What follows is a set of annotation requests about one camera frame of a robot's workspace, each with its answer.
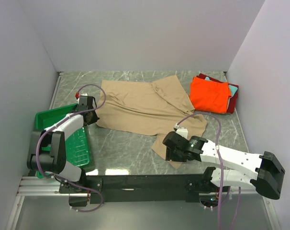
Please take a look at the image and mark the beige t shirt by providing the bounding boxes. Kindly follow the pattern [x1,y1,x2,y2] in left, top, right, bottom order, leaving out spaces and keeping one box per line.
[96,75,194,158]

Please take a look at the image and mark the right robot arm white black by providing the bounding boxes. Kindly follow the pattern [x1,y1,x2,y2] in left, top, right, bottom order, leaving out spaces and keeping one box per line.
[163,131,285,200]

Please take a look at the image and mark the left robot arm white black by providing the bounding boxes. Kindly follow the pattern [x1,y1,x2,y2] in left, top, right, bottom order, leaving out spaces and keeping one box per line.
[26,94,99,193]

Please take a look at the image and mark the green plastic tray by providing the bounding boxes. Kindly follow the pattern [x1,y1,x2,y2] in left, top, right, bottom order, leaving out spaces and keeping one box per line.
[35,104,90,182]

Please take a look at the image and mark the orange folded t shirt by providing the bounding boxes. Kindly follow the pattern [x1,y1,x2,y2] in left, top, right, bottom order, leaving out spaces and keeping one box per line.
[190,77,232,114]

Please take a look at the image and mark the dark red folded t shirt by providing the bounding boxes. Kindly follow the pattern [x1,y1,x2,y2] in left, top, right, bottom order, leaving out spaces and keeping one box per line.
[196,73,239,114]

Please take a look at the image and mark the teal folded t shirt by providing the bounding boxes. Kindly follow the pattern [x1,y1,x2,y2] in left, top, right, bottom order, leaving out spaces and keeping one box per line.
[205,77,238,96]

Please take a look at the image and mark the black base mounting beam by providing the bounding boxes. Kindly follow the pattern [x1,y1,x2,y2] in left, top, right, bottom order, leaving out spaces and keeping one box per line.
[58,174,232,207]

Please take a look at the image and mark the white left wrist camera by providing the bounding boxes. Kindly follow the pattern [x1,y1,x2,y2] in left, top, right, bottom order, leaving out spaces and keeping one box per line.
[75,92,88,103]

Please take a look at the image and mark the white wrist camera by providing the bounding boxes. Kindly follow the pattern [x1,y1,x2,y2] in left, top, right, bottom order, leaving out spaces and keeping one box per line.
[75,92,88,103]
[174,124,188,139]

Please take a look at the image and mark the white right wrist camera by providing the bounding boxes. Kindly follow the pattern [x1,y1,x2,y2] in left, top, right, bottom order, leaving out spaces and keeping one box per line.
[174,124,188,139]

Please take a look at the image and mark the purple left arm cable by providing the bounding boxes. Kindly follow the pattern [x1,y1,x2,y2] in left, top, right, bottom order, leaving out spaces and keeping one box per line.
[36,84,107,213]

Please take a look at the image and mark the aluminium frame rail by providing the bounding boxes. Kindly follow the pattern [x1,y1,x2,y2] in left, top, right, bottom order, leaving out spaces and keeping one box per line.
[5,174,279,230]

